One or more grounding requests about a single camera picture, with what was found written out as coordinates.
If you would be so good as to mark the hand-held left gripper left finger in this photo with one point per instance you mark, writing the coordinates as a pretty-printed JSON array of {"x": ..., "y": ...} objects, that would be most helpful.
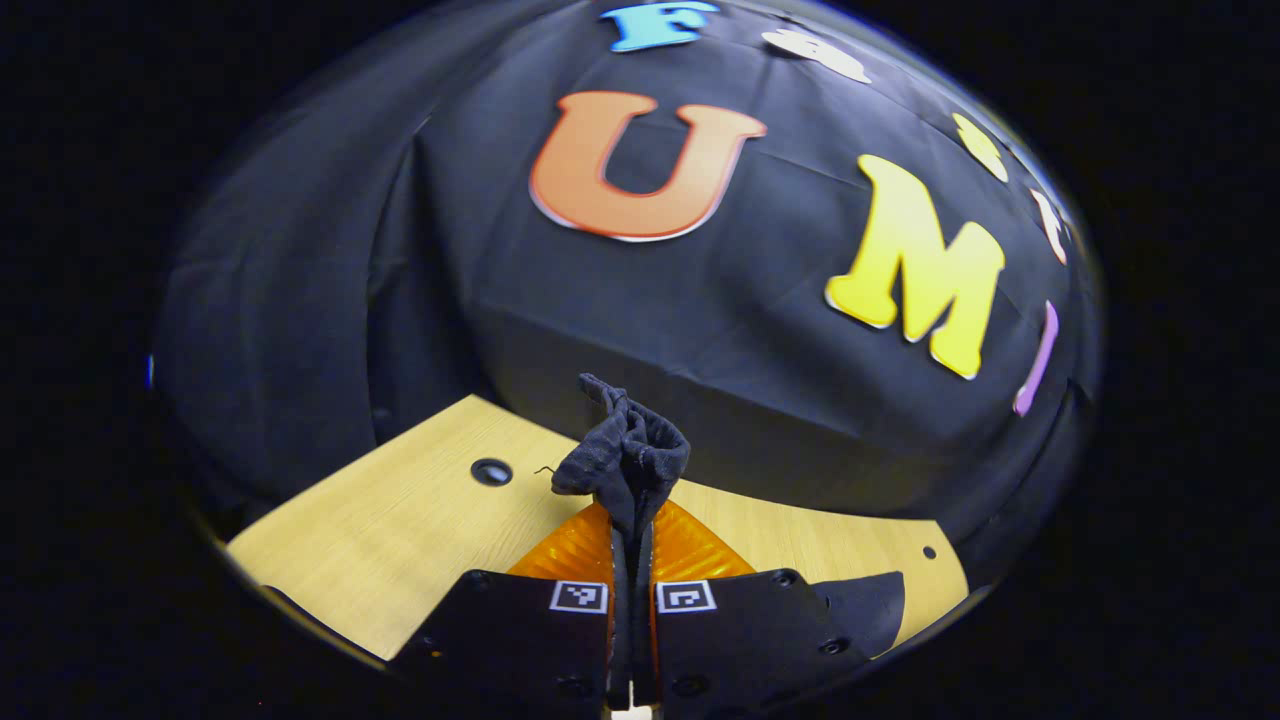
[{"x": 520, "y": 640}]

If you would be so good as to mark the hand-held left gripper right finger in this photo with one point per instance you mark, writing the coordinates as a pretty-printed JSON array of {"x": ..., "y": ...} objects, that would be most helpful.
[{"x": 740, "y": 640}]

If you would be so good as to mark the black jeans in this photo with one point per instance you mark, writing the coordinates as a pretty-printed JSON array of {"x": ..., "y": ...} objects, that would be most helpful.
[{"x": 625, "y": 450}]

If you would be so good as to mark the black backdrop cloth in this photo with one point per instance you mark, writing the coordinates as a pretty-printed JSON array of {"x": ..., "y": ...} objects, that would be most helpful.
[{"x": 700, "y": 330}]

